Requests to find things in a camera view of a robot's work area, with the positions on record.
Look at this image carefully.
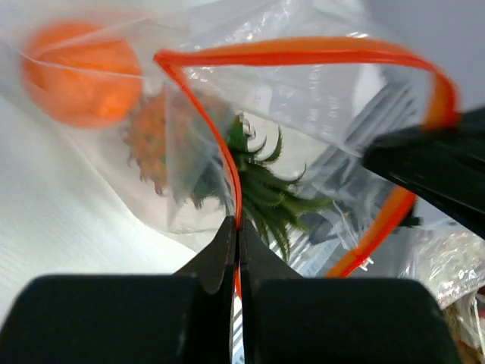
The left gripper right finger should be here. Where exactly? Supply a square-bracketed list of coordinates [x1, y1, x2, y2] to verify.
[238, 218, 302, 300]

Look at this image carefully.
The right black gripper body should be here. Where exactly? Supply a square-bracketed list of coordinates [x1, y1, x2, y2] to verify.
[361, 108, 484, 237]

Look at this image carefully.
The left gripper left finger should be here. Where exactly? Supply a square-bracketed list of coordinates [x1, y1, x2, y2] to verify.
[174, 217, 236, 294]

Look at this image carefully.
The toy pineapple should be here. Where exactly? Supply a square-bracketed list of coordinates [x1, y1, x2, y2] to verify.
[124, 95, 332, 261]

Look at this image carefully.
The clear orange-zip bag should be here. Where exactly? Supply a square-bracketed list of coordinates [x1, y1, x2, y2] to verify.
[0, 0, 485, 304]

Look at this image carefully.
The toy orange persimmon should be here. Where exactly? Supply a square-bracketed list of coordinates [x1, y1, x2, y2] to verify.
[20, 20, 142, 128]

